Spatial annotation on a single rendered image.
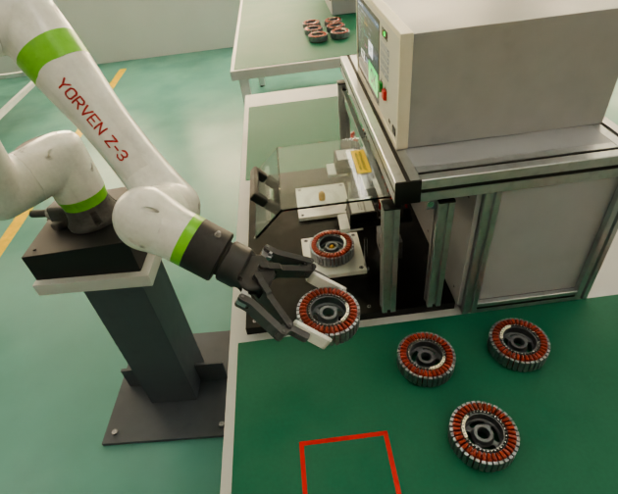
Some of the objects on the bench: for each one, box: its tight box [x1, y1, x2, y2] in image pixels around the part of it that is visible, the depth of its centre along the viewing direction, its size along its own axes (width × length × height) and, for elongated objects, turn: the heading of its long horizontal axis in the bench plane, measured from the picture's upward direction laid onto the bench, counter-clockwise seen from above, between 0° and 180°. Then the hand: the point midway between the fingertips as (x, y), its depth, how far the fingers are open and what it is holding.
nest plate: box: [301, 232, 367, 281], centre depth 113 cm, size 15×15×1 cm
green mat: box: [232, 292, 618, 494], centre depth 75 cm, size 94×61×1 cm, turn 101°
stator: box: [448, 401, 520, 472], centre depth 76 cm, size 11×11×4 cm
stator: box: [397, 331, 456, 387], centre depth 89 cm, size 11×11×4 cm
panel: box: [411, 194, 483, 305], centre depth 113 cm, size 1×66×30 cm, turn 11°
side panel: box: [458, 174, 618, 315], centre depth 89 cm, size 28×3×32 cm, turn 101°
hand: (326, 312), depth 79 cm, fingers closed on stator, 11 cm apart
